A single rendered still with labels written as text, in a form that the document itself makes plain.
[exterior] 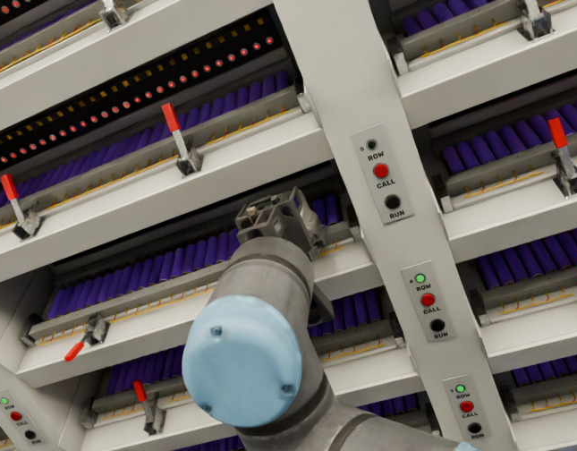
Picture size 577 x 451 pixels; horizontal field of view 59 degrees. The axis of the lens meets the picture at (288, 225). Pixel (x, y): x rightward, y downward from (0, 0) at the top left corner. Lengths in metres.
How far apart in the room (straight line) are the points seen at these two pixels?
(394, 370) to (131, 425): 0.47
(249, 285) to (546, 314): 0.50
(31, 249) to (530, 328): 0.71
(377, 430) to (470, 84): 0.39
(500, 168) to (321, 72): 0.27
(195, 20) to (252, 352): 0.39
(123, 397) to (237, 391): 0.62
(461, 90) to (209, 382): 0.42
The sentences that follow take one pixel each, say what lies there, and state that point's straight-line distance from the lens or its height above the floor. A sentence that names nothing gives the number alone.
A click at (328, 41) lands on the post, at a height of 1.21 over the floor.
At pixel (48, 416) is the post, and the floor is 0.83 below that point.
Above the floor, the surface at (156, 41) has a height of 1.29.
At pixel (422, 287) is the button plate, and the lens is 0.70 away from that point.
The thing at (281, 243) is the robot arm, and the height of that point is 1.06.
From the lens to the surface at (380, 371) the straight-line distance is 0.80.
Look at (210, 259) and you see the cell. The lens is 0.80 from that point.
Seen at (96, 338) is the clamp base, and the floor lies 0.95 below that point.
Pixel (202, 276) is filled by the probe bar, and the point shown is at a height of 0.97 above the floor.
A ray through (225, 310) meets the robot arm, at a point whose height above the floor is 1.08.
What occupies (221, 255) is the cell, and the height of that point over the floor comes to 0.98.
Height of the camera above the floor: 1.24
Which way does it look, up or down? 19 degrees down
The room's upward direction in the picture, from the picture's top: 24 degrees counter-clockwise
